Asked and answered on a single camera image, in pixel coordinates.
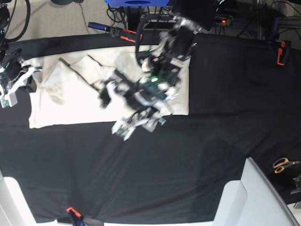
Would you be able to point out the black table cloth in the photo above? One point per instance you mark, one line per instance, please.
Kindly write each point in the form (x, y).
(242, 104)

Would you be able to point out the red black clamp right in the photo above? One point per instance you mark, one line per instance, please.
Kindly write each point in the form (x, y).
(283, 52)

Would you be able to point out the blue box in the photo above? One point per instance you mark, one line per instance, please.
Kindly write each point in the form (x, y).
(136, 3)

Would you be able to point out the white T-shirt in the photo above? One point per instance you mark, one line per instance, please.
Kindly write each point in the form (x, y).
(69, 86)

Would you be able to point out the white plastic bin left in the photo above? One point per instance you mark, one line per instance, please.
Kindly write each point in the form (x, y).
(14, 210)

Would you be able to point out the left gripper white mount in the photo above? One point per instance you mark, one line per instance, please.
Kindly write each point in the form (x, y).
(143, 104)

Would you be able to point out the orange handled scissors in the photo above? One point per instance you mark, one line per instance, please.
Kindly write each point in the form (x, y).
(281, 164)

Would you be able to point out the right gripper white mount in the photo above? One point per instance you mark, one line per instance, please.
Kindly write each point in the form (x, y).
(14, 75)

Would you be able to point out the red black clamp near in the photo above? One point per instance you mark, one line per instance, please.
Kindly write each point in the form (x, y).
(74, 218)

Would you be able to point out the white plastic bin right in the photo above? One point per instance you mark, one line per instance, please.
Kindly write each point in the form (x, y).
(252, 201)

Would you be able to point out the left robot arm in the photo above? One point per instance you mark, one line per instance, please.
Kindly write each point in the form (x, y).
(165, 62)

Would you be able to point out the white plastic bin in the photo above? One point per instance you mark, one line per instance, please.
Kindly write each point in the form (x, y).
(252, 201)
(14, 210)

